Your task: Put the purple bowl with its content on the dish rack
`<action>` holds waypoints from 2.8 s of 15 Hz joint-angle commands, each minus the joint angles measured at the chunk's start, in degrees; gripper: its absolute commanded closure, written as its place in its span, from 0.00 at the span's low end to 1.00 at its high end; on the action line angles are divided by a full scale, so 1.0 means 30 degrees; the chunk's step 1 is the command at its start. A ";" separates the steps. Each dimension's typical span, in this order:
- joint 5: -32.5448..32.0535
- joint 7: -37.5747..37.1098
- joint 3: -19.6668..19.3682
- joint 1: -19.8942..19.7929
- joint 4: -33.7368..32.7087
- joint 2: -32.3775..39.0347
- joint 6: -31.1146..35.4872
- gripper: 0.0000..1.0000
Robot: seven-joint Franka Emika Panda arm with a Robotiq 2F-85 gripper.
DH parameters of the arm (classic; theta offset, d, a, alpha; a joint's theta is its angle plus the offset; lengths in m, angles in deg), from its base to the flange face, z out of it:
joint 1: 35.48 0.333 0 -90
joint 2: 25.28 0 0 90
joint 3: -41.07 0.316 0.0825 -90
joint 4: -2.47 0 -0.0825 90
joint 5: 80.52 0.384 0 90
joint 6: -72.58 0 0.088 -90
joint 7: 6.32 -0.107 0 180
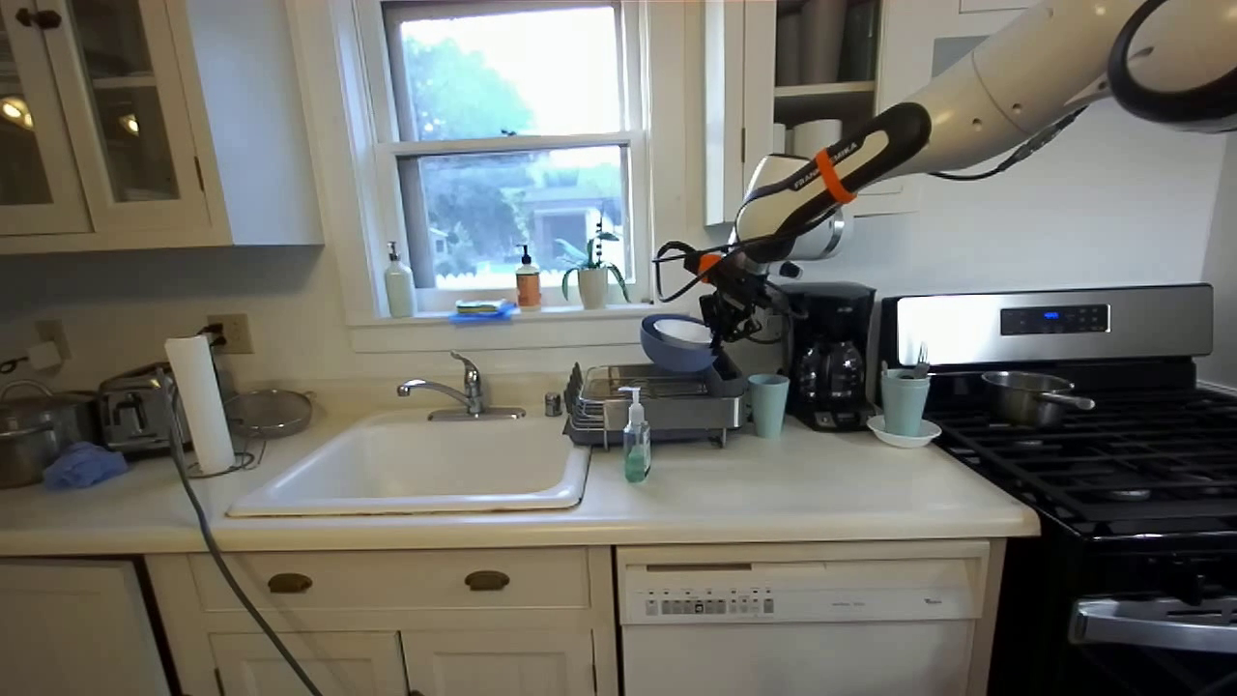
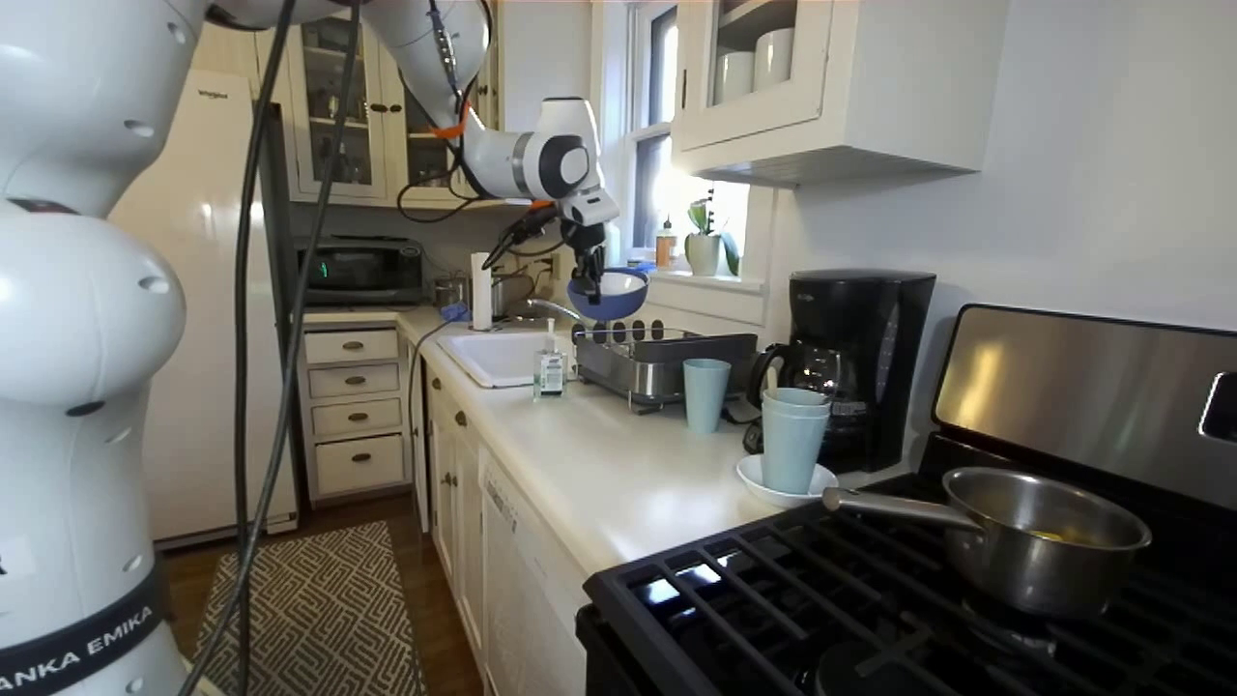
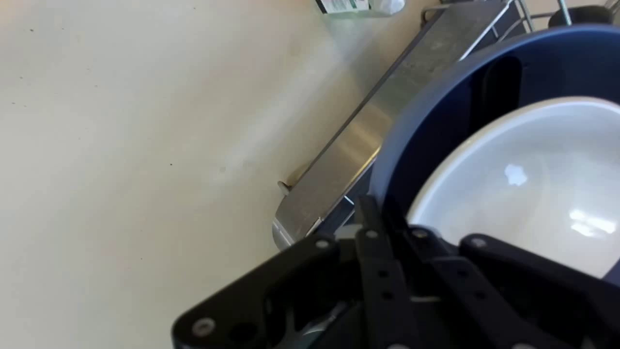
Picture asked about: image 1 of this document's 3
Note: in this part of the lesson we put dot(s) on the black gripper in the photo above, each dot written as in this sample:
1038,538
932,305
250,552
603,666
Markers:
743,296

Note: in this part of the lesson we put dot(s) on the purple bowl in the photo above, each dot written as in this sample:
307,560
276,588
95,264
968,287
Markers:
676,349

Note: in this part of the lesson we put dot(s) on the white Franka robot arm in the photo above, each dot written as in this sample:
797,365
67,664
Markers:
991,91

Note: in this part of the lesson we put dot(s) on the grey dish rack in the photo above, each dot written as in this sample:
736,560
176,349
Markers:
670,409

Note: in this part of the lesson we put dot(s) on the teal cup without saucer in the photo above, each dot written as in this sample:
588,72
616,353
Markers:
767,403

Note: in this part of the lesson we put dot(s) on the black coffee maker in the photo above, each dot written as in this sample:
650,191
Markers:
832,363

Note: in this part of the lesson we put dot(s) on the clear green soap dispenser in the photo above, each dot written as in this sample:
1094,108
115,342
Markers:
637,447

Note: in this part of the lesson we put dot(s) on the white pot with plant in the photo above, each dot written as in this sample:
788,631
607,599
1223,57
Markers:
593,285

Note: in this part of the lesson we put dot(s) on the teal cup with saucer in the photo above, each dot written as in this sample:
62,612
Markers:
905,399

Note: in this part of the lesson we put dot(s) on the white saucer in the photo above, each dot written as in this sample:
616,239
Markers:
901,436

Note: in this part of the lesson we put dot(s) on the orange soap bottle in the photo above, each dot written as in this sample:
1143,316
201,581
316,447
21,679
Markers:
526,287

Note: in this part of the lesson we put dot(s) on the white mug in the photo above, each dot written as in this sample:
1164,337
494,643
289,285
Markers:
812,133

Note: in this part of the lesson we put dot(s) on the blue sponge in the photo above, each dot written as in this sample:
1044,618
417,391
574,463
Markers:
480,311

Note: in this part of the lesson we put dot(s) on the chrome faucet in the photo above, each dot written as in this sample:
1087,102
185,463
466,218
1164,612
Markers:
466,390

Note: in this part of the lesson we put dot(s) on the white dishwasher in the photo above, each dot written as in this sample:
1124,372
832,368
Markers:
805,623

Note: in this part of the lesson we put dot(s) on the white sink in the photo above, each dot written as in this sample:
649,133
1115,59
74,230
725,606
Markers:
426,467

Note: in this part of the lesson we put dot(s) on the dark oval drawer pull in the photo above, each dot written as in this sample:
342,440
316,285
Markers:
489,581
289,581

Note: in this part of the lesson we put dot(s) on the white bottle with pump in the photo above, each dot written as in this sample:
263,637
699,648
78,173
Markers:
400,292

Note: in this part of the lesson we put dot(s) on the black steel gas stove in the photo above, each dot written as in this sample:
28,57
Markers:
1134,488

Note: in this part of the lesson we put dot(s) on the glass lid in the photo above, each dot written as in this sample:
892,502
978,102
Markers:
274,412

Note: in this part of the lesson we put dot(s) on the white base cabinet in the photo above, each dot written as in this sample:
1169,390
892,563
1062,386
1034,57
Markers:
360,631

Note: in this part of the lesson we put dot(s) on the white paper towel roll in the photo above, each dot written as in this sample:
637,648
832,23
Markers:
198,403

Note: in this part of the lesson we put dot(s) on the silver toaster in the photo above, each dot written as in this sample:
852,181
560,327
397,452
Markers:
134,412

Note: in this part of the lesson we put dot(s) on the blue cloth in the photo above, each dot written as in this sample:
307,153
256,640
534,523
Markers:
83,467

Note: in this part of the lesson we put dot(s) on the dark metal pot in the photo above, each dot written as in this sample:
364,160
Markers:
31,440

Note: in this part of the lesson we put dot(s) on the white narrow wall cabinet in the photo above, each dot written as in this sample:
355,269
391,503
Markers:
759,78

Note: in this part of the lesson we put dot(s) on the white window frame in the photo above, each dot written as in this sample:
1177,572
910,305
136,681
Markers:
517,141

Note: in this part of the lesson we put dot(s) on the wall outlet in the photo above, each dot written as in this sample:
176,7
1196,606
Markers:
232,334

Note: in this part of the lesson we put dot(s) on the white glass-door wall cabinet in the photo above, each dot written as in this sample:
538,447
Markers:
101,128

